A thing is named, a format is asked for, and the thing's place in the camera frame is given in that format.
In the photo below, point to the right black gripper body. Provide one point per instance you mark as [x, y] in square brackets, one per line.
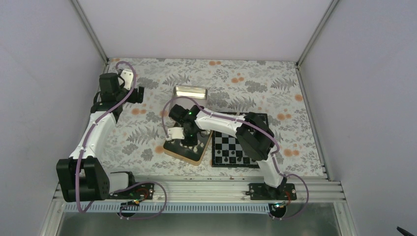
[193, 141]

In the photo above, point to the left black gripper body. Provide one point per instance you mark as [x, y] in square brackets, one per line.
[133, 99]

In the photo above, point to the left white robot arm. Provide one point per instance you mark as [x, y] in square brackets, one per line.
[82, 171]

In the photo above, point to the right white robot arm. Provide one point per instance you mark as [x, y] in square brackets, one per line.
[207, 119]

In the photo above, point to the gold tin box with pieces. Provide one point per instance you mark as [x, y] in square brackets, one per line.
[175, 149]

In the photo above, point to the black white chess board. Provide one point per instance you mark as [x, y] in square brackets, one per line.
[228, 150]

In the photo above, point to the floral patterned table mat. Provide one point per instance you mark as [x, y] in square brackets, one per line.
[270, 87]

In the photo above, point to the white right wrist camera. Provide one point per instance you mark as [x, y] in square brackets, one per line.
[175, 133]

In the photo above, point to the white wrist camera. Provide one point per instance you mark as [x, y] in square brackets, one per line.
[125, 79]
[175, 133]

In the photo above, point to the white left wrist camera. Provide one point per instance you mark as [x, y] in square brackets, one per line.
[125, 79]

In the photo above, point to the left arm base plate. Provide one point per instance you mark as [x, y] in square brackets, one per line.
[140, 192]

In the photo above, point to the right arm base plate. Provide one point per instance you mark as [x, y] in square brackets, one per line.
[261, 191]

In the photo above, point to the left aluminium corner post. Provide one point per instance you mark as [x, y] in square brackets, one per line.
[90, 31]

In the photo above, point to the aluminium corner post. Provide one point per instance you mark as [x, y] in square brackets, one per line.
[326, 16]
[90, 31]

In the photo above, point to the aluminium front rail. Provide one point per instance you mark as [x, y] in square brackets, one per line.
[234, 190]

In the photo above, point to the right aluminium corner post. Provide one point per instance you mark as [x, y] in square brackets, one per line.
[326, 16]

